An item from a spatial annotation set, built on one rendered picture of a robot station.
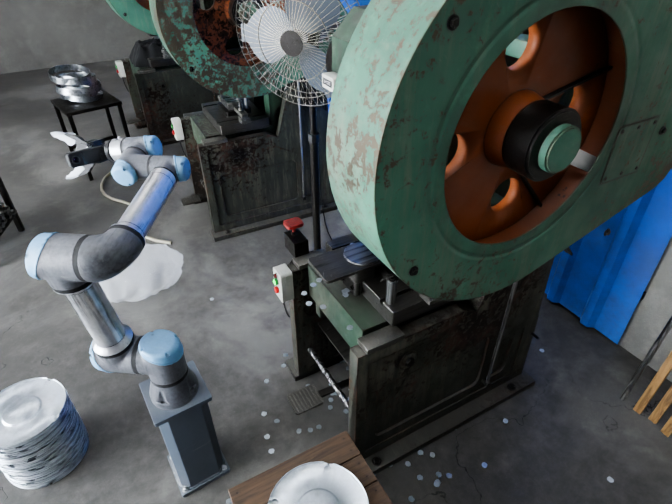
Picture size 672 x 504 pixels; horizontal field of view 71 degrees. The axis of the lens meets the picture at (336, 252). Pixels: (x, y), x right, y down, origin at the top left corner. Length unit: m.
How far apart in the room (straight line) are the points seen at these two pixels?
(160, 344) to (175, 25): 1.52
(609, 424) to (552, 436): 0.26
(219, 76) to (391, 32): 1.79
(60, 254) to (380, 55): 0.85
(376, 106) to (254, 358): 1.70
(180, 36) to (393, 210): 1.79
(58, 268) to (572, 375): 2.08
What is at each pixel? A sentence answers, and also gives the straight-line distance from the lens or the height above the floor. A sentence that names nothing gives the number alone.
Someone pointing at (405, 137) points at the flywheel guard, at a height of 1.41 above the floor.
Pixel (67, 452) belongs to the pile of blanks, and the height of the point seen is 0.10.
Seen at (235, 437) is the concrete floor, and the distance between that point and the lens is 2.08.
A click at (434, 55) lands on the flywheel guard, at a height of 1.53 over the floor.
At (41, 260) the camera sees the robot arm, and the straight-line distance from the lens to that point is 1.30.
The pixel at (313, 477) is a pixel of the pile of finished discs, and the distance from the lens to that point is 1.55.
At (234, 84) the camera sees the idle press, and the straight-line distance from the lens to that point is 2.60.
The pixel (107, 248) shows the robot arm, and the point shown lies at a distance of 1.24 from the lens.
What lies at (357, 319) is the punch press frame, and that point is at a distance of 1.55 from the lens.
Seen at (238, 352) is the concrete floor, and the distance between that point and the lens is 2.36.
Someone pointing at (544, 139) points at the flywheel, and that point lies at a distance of 1.03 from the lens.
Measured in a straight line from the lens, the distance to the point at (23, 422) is 2.07.
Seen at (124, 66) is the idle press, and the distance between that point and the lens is 4.95.
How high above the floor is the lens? 1.72
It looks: 36 degrees down
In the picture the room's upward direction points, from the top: straight up
